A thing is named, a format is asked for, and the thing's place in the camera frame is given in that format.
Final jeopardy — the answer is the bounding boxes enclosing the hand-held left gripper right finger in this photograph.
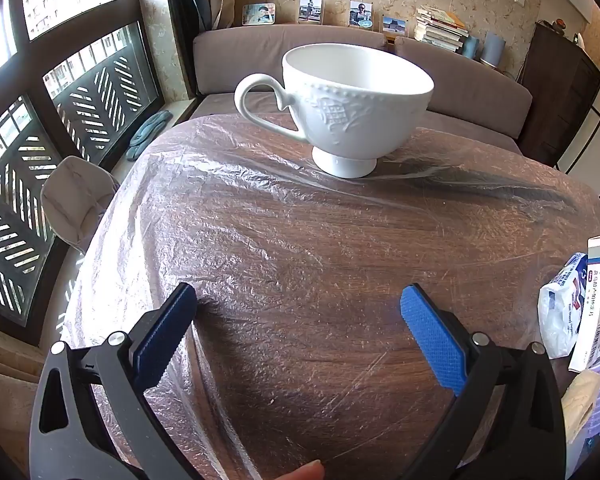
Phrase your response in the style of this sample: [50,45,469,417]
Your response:
[400,283,567,480]

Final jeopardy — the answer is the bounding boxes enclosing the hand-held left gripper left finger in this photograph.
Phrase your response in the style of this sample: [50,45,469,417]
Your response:
[29,282,199,480]

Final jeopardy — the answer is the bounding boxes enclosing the person's left hand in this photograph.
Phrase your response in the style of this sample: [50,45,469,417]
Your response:
[275,460,326,480]

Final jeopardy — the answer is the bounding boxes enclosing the crumpled white printed packet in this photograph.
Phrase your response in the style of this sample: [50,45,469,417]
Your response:
[537,252,591,359]

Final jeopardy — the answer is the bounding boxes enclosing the white medicine box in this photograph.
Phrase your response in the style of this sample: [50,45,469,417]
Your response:
[567,235,600,374]

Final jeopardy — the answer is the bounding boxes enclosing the blue slippers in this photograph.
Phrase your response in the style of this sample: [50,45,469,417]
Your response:
[127,110,174,162]

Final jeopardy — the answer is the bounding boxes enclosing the brown sofa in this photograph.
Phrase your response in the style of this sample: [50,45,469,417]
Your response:
[187,91,523,157]

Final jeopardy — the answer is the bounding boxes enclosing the white embossed teacup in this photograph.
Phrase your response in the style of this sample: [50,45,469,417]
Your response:
[234,44,435,179]

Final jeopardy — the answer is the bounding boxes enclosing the window with lattice railing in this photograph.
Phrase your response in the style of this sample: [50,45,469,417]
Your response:
[0,0,167,348]

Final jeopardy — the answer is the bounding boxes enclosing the paper screen sliding door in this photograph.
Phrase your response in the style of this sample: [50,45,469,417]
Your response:
[555,0,600,211]

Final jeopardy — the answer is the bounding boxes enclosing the brown sofa back cushion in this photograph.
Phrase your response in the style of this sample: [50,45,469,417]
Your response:
[394,36,533,143]
[193,25,390,97]

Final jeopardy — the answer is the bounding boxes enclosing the dark wooden cabinet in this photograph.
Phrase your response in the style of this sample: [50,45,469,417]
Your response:
[517,20,600,167]

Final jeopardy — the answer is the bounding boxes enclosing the grey cylinder speaker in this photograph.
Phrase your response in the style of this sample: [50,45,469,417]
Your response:
[481,31,506,67]

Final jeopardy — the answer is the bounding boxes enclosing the stack of books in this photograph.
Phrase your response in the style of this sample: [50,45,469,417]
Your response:
[414,6,470,52]

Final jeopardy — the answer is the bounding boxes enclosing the portrait photo with sunglasses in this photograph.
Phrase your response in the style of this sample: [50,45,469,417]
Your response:
[349,0,374,28]

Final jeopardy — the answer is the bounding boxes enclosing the standing person photo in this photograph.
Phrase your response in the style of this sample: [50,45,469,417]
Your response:
[299,0,325,25]

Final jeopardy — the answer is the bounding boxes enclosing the rounded photo frame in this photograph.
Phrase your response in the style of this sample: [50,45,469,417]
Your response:
[242,2,277,27]

